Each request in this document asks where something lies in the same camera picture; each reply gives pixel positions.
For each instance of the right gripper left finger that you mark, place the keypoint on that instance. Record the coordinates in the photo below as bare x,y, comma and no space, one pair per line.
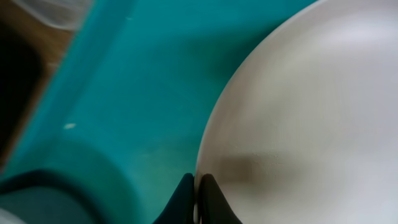
180,207

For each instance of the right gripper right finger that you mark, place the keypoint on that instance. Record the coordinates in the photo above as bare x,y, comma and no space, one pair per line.
213,207

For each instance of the large pink plate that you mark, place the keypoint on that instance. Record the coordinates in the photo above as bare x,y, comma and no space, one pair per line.
305,131

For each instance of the grey metal bowl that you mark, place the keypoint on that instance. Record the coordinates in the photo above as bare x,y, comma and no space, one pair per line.
43,196

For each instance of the teal serving tray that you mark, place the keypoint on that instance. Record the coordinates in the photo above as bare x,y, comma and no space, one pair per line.
125,112

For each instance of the black plastic tray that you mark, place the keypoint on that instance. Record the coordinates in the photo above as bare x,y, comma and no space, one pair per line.
21,68

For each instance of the clear plastic storage bin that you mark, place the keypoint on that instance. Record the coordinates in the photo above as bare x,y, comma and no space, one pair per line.
59,14

